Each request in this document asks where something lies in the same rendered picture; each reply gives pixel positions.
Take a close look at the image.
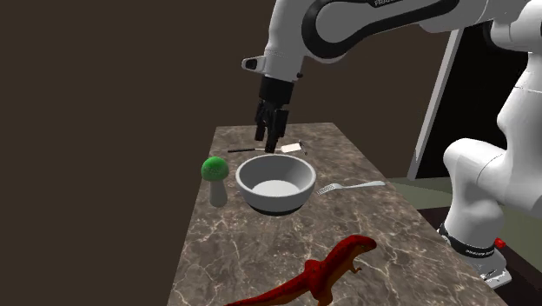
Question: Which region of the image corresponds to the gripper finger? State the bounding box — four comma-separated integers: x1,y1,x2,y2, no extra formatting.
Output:
264,108,291,154
254,101,273,143

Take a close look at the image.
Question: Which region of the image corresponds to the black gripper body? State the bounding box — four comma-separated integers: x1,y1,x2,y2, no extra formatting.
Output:
256,76,295,113

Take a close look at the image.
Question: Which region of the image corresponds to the grey white bowl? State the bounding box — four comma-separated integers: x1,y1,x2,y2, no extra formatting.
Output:
235,154,317,216

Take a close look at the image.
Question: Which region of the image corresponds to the green capped mushroom figure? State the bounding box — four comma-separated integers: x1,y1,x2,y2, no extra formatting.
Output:
200,156,230,209

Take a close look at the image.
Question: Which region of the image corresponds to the silver fork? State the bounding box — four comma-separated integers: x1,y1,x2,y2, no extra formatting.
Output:
316,180,387,196

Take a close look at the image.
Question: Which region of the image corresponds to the red dinosaur toy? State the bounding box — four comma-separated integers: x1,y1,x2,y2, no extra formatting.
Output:
224,235,378,306

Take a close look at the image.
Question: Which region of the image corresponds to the dark robot stand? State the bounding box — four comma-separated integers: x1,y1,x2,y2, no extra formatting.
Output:
416,206,542,306

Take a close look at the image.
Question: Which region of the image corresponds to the black handled white spatula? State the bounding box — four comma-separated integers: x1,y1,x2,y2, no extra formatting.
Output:
228,143,304,155

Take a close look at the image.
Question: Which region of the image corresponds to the dark doorway with pale frame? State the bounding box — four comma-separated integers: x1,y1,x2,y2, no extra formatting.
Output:
406,23,542,182

